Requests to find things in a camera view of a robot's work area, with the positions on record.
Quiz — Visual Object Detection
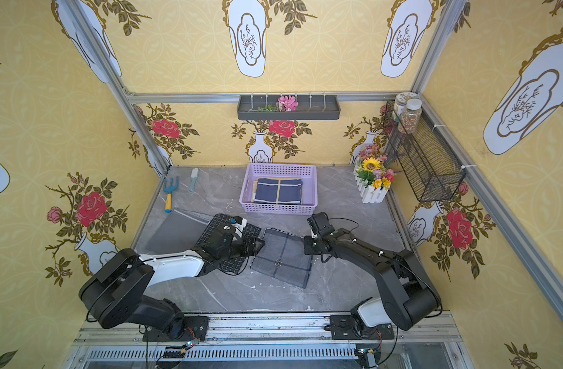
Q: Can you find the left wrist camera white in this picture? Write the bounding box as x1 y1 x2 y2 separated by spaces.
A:
230 216 247 238

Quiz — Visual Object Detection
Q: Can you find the sunflower bouquet white fence pot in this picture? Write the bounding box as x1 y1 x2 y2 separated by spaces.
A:
354 144 395 204

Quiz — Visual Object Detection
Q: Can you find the navy blue striped pillowcase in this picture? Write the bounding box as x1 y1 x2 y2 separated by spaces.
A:
252 177 304 206

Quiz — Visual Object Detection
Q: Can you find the pink artificial flower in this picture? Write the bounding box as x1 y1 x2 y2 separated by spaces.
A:
276 95 299 112

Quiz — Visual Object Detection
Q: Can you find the black wire mesh wall basket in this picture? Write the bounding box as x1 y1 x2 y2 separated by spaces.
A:
383 101 466 202

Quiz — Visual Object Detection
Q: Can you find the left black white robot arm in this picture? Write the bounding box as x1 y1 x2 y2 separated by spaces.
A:
78 217 265 341

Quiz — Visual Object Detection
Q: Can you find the grey checked pillowcase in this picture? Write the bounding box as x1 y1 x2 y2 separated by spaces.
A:
251 228 313 288

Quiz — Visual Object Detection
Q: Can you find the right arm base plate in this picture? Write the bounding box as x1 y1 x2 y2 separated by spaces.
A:
324 315 395 341

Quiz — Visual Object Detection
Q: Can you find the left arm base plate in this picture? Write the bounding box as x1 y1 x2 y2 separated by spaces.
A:
142 315 209 342

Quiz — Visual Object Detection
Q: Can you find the glass jar white lid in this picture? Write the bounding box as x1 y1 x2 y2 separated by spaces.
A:
398 98 422 134

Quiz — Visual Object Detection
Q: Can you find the light blue small brush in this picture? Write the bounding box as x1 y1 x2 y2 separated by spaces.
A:
189 168 199 194

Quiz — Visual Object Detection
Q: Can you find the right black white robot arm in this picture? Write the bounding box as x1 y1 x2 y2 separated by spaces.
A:
304 212 443 331

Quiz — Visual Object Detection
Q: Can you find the black grid pillowcase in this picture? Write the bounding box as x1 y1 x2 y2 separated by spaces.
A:
192 214 262 276

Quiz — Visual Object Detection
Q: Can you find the purple plastic basket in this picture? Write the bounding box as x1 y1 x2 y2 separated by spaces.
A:
239 163 318 215

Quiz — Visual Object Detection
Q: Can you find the plain grey folded pillowcase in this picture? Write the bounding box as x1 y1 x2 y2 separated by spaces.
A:
142 209 212 255

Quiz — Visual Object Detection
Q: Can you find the aluminium mounting rail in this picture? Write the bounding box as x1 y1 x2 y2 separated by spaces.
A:
62 311 473 368

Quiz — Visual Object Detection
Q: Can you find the blue yellow garden fork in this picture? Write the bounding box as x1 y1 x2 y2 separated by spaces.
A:
163 176 179 213

